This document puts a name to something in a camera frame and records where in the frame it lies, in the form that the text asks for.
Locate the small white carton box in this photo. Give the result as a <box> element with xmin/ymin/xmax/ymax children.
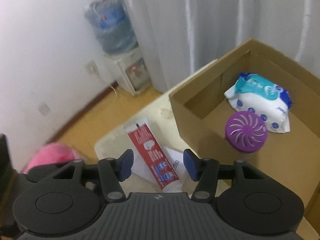
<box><xmin>132</xmin><ymin>145</ymin><xmax>187</xmax><ymax>193</ymax></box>

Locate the red toothpaste tube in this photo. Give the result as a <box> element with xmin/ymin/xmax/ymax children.
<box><xmin>125</xmin><ymin>118</ymin><xmax>187</xmax><ymax>193</ymax></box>

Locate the purple round air freshener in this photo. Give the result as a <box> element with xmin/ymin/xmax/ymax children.
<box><xmin>225</xmin><ymin>111</ymin><xmax>267</xmax><ymax>153</ymax></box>

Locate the blue white wet wipes pack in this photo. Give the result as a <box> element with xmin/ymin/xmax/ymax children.
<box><xmin>224</xmin><ymin>73</ymin><xmax>292</xmax><ymax>133</ymax></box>

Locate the pink cloth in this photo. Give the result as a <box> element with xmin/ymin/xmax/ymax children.
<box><xmin>21</xmin><ymin>142</ymin><xmax>83</xmax><ymax>174</ymax></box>

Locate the brown cardboard box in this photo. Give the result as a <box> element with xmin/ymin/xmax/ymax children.
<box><xmin>170</xmin><ymin>39</ymin><xmax>319</xmax><ymax>229</ymax></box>

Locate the white water dispenser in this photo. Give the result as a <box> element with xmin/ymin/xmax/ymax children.
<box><xmin>104</xmin><ymin>47</ymin><xmax>151</xmax><ymax>96</ymax></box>

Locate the white curtain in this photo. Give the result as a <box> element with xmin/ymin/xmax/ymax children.
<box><xmin>123</xmin><ymin>0</ymin><xmax>319</xmax><ymax>92</ymax></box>

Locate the blue water jug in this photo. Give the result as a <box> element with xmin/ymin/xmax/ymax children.
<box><xmin>84</xmin><ymin>0</ymin><xmax>137</xmax><ymax>55</ymax></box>

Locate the white wall socket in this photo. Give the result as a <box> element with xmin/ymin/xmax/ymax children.
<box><xmin>85</xmin><ymin>60</ymin><xmax>100</xmax><ymax>78</ymax></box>

